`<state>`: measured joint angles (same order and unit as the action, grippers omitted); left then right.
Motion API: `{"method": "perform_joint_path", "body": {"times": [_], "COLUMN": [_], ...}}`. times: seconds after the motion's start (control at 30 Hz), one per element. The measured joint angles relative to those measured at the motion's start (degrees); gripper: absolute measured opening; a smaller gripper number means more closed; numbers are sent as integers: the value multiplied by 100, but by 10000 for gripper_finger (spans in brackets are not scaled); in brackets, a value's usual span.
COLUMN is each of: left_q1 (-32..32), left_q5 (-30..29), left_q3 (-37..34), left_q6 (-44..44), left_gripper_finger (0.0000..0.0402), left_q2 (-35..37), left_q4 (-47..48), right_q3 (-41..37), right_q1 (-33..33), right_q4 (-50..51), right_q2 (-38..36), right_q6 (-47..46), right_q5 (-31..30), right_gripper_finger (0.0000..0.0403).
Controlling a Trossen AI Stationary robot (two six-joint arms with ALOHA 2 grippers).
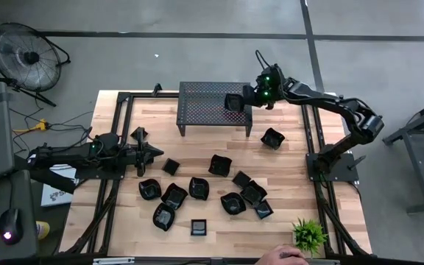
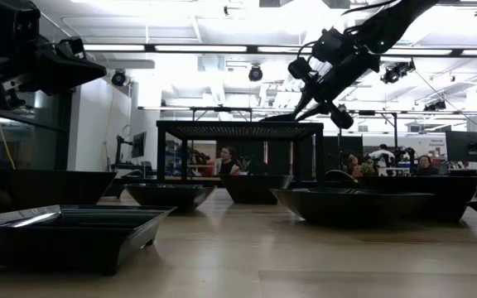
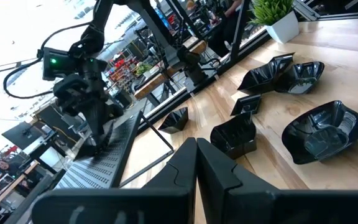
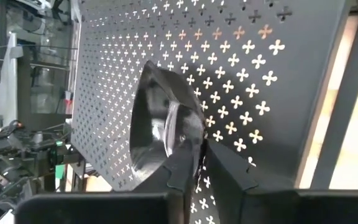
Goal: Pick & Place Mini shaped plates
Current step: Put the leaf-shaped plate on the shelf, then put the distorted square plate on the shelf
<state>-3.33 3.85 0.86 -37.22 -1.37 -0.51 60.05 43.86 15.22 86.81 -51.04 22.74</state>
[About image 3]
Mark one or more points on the black folded angular bowl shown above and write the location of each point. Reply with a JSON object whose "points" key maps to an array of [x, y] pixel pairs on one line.
{"points": [[174, 121]]}

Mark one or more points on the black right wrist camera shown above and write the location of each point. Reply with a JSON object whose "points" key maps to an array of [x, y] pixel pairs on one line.
{"points": [[61, 65]]}

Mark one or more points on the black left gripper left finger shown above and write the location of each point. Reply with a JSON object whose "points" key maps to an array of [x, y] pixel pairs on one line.
{"points": [[120, 205]]}

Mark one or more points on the person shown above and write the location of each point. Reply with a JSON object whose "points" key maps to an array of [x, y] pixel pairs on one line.
{"points": [[224, 34], [3, 165]]}

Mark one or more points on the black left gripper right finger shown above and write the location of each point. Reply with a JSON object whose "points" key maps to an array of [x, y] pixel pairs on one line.
{"points": [[259, 205]]}

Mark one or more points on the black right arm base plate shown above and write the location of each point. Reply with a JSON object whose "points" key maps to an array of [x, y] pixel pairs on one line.
{"points": [[204, 82]]}

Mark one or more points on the wooden background desk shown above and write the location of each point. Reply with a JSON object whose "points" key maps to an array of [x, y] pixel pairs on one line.
{"points": [[154, 83]]}

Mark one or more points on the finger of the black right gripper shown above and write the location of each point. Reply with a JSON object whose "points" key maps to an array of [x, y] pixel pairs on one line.
{"points": [[108, 124], [95, 124]]}

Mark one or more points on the black square deep bowl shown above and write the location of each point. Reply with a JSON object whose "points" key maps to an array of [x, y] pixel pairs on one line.
{"points": [[233, 140]]}

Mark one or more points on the black wavy square bowl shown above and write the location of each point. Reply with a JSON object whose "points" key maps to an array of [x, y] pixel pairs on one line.
{"points": [[322, 137]]}

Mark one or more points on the black computer monitor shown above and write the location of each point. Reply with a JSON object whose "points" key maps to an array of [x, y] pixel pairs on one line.
{"points": [[20, 135]]}

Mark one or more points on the green plant in white pot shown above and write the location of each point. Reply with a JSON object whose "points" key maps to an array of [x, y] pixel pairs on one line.
{"points": [[283, 29]]}

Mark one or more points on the large black wavy plate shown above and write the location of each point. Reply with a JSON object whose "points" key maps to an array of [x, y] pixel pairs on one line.
{"points": [[263, 76]]}

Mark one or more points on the small green background plant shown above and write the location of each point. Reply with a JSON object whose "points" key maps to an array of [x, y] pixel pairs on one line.
{"points": [[143, 68]]}

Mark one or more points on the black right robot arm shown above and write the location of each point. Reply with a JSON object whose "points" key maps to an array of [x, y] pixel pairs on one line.
{"points": [[99, 12]]}

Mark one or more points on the small black square plate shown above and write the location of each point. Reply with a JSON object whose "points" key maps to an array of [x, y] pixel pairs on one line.
{"points": [[245, 105]]}

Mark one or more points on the black perforated metal shelf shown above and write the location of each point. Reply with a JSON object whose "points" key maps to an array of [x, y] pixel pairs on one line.
{"points": [[98, 177]]}

